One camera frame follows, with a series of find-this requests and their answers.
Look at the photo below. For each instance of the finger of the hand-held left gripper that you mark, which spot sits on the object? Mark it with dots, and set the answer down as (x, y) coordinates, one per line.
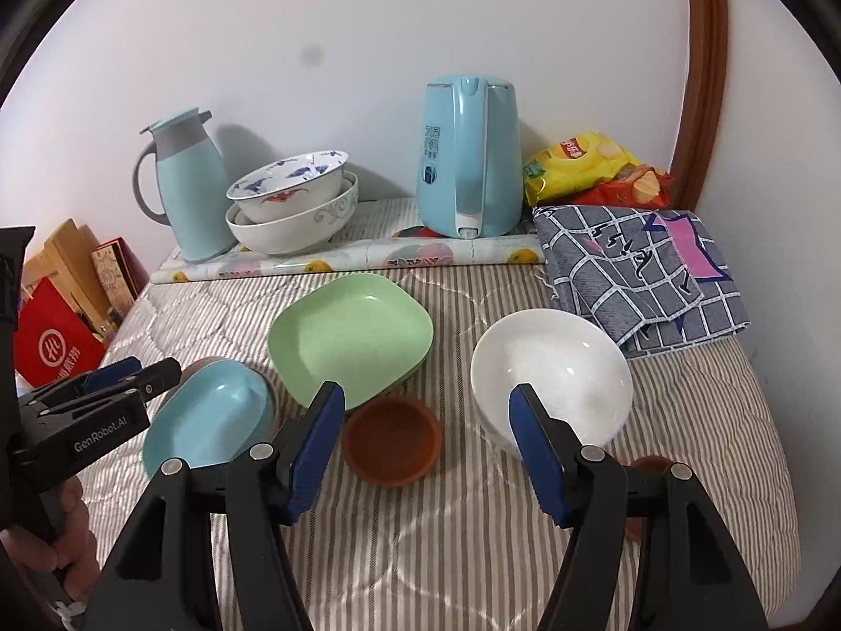
(161, 376)
(118, 371)

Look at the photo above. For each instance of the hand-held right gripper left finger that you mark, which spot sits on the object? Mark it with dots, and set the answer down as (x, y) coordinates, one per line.
(319, 447)

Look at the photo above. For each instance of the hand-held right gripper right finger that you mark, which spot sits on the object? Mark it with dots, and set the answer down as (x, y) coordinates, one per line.
(532, 434)

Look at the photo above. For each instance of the light blue bowl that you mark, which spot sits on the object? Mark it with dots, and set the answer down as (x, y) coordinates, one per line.
(203, 414)

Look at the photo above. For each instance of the small brown dish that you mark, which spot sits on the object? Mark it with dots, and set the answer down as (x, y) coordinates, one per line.
(647, 462)
(391, 440)

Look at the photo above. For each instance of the plain white bowl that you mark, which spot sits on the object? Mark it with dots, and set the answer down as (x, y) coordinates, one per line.
(558, 361)

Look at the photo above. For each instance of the green square plate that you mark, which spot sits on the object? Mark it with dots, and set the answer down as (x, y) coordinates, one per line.
(348, 335)

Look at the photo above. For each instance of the person's left hand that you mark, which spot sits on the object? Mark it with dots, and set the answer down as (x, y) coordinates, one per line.
(75, 539)

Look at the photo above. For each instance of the red paper bag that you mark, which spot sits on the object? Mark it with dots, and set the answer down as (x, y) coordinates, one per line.
(52, 348)

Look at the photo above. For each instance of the wooden boards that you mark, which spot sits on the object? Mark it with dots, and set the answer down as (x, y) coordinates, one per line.
(66, 250)

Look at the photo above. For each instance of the light blue thermos jug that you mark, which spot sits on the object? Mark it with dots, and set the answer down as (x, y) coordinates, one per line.
(190, 197)

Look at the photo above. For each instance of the grey checked folded cloth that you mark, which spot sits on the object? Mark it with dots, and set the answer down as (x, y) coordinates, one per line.
(611, 263)

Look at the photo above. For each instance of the white bowl with grey scrolls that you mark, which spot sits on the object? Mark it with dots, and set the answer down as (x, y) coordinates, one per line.
(289, 236)

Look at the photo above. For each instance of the fruit print plastic mat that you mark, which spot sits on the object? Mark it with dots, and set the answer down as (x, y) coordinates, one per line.
(368, 253)

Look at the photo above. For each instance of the blue and red patterned bowl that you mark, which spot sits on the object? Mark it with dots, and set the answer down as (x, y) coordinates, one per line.
(289, 174)

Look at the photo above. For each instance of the red chip bag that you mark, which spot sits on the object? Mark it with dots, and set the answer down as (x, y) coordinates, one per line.
(631, 190)

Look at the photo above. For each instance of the yellow chip bag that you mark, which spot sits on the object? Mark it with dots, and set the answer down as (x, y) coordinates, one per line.
(578, 164)

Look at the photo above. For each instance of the light blue tissue pack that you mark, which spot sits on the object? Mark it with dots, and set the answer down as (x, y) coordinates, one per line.
(453, 171)

